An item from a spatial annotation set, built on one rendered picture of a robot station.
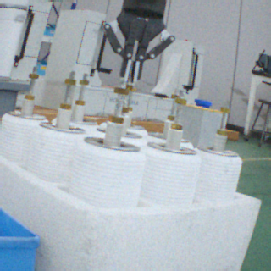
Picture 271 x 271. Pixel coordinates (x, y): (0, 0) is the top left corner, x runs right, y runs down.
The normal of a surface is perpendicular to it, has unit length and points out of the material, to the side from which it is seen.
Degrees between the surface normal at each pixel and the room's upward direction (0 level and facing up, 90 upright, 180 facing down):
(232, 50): 90
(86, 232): 90
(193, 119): 90
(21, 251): 92
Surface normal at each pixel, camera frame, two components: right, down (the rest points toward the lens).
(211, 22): -0.63, -0.04
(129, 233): 0.67, 0.19
